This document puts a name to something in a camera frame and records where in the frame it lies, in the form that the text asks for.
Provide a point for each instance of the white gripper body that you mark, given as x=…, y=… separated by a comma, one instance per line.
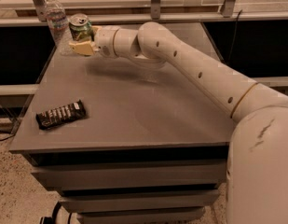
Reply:
x=104, y=42

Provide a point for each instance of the green soda can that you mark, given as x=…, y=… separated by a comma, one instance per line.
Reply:
x=80, y=27

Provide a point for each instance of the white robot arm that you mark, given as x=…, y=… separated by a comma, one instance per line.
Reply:
x=257, y=163

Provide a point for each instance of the clear plastic water bottle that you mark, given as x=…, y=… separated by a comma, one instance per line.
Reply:
x=58, y=25

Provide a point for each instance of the dark chocolate bar wrapper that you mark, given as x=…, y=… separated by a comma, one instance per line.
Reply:
x=59, y=116

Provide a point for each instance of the grey drawer cabinet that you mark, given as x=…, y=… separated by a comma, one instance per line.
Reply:
x=152, y=147

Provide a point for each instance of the metal railing frame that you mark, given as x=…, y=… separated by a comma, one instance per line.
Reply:
x=163, y=10

